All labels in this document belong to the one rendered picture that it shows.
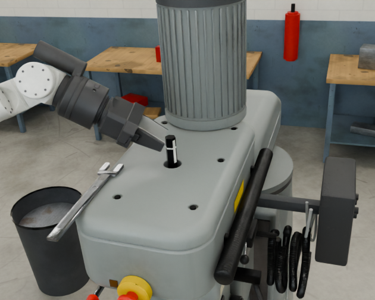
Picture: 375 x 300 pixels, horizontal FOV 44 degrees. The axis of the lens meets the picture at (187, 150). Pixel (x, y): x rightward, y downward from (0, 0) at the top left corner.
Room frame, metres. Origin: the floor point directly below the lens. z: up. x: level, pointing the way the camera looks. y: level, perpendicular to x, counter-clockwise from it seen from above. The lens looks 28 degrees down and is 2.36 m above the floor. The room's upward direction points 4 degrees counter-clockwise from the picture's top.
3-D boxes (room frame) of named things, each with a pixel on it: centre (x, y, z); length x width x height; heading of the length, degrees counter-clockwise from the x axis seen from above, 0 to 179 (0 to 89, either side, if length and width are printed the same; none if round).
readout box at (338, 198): (1.00, -0.38, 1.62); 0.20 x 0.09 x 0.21; 161
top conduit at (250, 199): (0.81, -0.12, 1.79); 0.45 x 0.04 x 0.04; 161
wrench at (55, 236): (0.71, 0.19, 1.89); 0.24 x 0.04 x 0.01; 162
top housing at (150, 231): (0.84, 0.03, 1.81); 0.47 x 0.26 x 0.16; 161
